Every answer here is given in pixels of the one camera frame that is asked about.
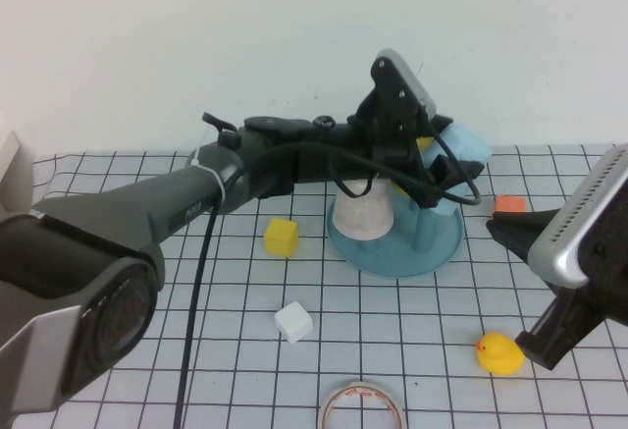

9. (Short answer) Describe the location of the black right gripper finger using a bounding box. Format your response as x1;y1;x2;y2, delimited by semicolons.
485;208;561;277

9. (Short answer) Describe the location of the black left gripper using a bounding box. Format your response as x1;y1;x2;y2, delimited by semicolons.
345;84;485;190

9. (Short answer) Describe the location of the light blue plastic cup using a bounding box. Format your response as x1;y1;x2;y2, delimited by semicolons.
419;122;494;217

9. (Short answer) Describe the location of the yellow plastic cup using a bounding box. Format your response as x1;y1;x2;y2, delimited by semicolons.
390;136;436;200

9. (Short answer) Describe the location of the pale pink plastic cup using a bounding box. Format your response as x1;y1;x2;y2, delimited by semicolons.
332;178;396;242

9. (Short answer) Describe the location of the blue cup stand tray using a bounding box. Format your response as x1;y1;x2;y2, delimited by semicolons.
327;188;466;279

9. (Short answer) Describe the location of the orange cube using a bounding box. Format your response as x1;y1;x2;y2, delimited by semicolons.
493;195;527;214

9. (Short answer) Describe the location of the yellow rubber duck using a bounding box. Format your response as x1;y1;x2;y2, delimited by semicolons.
476;333;527;377

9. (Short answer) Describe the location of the grey checkered tablecloth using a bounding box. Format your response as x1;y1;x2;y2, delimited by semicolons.
0;143;628;429

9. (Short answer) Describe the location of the yellow cube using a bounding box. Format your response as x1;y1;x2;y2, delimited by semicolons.
263;217;300;258

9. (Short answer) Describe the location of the white cube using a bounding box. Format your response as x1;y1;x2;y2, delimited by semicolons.
274;300;314;346

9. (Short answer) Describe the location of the white zip tie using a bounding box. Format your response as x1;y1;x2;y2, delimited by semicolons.
194;152;228;202

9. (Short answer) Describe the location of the clear tape roll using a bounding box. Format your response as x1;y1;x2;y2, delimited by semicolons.
319;381;406;429

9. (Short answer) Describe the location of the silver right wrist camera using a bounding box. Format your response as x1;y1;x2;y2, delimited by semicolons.
514;142;628;371

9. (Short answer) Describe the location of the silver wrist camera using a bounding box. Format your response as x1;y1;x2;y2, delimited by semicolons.
368;48;438;121
514;142;628;371

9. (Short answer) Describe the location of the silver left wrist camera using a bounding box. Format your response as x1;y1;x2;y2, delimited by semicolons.
368;48;438;121

